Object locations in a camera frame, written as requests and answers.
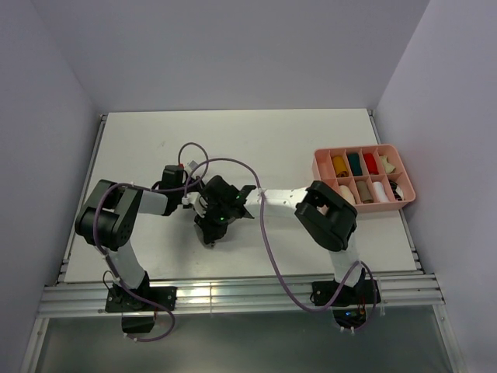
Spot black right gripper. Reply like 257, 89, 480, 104
195, 202, 233, 245

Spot grey striped sock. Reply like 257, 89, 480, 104
195, 225, 211, 246

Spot mustard yellow striped sock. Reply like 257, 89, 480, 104
332, 155, 349, 178

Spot dark green reindeer sock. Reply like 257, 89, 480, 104
347, 153, 363, 176

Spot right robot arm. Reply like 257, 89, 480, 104
182, 176, 364, 303

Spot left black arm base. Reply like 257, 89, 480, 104
105, 285, 177, 334

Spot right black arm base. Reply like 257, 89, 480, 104
310, 279, 381, 333

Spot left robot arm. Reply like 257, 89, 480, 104
75, 165, 204, 310

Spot cream rolled sock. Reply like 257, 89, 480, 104
339, 185, 356, 205

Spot brown rolled sock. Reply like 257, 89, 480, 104
356, 180, 374, 204

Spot red rolled sock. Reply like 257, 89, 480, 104
363, 153, 380, 175

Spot pink divided organizer tray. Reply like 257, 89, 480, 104
312, 145, 416, 213

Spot white rolled sock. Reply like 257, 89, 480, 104
373, 181, 389, 203

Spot beige rolled sock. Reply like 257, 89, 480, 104
380, 155, 396, 174

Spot black white striped sock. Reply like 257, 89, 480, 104
389, 180, 405, 201

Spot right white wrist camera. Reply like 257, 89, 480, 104
182, 192, 207, 218

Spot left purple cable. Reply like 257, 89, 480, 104
92, 142, 213, 343

